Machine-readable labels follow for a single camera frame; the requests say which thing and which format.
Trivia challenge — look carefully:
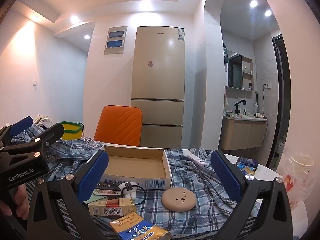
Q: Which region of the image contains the black door frame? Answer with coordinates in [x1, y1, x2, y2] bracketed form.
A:
[272, 35, 292, 170]

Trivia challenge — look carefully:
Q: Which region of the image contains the grey wall panel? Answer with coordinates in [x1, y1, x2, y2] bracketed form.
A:
[104, 26, 128, 55]

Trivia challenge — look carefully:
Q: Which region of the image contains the person's left hand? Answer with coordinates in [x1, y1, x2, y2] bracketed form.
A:
[0, 183, 30, 217]

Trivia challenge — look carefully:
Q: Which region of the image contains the white remote control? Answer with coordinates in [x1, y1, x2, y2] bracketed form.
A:
[187, 154, 209, 168]

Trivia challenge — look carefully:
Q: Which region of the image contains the gold and red cigarette pack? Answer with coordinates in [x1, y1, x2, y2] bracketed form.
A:
[88, 197, 137, 217]

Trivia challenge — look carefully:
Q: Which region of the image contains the green notebook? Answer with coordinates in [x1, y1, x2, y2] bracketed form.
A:
[84, 194, 108, 204]

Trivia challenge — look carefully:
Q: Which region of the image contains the shallow cardboard box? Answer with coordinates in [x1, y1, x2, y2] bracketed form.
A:
[86, 142, 172, 190]

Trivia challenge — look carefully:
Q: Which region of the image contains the grey cloth pile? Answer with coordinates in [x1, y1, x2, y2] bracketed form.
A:
[34, 114, 54, 128]

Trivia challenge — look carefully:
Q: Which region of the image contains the gold blue snack packet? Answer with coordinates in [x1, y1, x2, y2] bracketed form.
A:
[109, 212, 172, 240]

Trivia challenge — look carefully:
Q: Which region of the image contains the beige vanity cabinet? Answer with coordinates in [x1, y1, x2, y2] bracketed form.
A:
[219, 115, 268, 152]

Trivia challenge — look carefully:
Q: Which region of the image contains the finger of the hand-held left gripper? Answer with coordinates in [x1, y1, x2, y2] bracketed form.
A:
[0, 116, 33, 147]
[0, 123, 65, 167]

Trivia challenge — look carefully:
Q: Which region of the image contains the blue plaid shirt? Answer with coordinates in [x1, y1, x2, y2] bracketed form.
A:
[7, 124, 262, 240]

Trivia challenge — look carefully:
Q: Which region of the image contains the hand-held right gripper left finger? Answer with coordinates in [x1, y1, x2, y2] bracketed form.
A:
[27, 149, 118, 240]

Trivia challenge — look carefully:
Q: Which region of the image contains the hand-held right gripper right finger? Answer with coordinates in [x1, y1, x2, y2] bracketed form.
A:
[210, 149, 293, 240]

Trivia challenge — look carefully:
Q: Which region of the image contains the yellow bin with green rim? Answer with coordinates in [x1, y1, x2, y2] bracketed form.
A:
[59, 121, 84, 141]

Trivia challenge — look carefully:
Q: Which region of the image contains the green hanging towel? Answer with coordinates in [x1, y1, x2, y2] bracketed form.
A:
[222, 44, 228, 72]

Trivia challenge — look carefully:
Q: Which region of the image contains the bathroom mirror cabinet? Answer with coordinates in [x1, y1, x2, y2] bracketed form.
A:
[226, 50, 254, 92]

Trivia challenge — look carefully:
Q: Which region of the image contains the beige three-door fridge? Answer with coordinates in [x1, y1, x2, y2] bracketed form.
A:
[131, 26, 186, 147]

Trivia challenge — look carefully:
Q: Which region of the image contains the orange padded chair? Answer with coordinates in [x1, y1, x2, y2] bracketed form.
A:
[94, 105, 143, 147]

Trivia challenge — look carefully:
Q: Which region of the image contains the round beige disc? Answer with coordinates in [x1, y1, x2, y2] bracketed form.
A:
[161, 187, 197, 213]

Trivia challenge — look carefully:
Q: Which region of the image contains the small black box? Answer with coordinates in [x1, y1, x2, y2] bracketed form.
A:
[93, 180, 122, 196]

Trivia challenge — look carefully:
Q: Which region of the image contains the shiny studded sheet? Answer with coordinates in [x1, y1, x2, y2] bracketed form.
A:
[82, 136, 104, 150]

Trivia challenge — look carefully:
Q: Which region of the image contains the white plush hair tie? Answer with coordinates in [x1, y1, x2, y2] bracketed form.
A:
[118, 181, 148, 207]

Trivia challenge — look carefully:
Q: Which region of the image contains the dark blue box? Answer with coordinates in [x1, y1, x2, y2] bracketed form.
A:
[236, 156, 259, 170]

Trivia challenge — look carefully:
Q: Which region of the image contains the blue lighter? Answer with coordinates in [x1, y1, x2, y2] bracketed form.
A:
[237, 164, 257, 172]

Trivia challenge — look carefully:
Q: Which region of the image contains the black faucet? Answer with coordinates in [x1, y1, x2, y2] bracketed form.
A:
[234, 100, 247, 115]

